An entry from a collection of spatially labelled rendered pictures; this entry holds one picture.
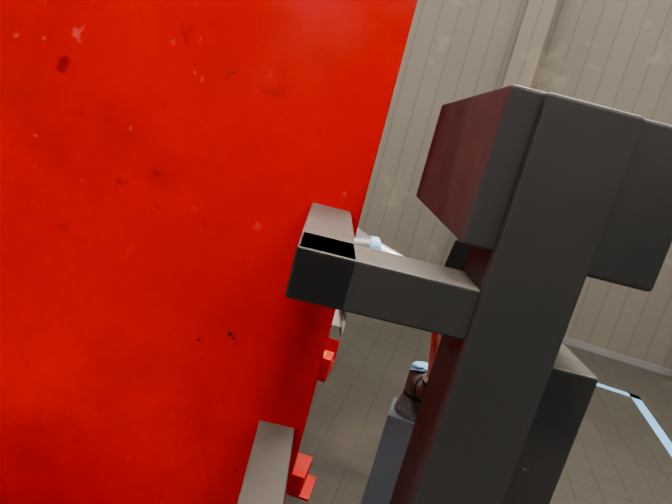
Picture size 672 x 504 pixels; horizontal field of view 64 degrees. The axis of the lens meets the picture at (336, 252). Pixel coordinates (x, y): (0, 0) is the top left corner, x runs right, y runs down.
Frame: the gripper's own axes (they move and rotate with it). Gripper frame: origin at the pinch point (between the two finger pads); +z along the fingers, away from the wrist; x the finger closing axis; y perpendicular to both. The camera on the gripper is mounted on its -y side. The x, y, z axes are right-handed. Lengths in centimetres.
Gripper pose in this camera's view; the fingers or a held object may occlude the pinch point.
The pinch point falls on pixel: (336, 329)
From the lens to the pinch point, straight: 189.9
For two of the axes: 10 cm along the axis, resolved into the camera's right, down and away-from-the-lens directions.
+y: -8.8, 0.0, -4.8
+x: 4.8, 1.2, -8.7
